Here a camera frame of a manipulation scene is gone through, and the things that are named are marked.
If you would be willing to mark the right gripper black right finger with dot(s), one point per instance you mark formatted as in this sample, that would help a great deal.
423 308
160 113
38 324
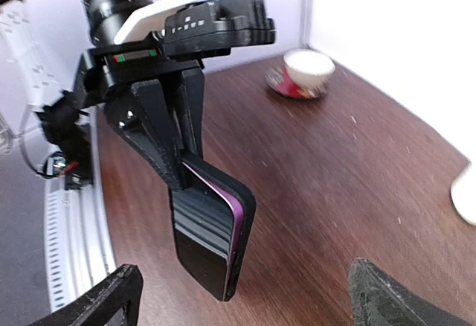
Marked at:
378 299

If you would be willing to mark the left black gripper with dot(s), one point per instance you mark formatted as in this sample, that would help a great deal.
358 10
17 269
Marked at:
154 104

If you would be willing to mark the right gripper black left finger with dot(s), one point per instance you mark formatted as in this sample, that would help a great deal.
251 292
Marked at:
117 297

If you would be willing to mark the black smartphone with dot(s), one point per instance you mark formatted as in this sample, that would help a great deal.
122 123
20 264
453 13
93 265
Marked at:
243 194
207 221

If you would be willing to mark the red floral saucer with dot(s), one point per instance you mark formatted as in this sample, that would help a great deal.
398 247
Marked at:
278 80

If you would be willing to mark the cream ribbed cup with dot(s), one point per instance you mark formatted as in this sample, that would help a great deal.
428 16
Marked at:
463 194

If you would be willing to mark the aluminium front rail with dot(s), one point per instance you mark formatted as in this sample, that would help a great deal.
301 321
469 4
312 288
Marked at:
78 247

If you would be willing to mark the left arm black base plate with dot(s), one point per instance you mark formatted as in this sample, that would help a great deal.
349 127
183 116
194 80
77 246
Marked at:
79 156

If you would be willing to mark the left aluminium corner post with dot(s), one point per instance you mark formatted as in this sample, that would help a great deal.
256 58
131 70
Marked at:
305 22

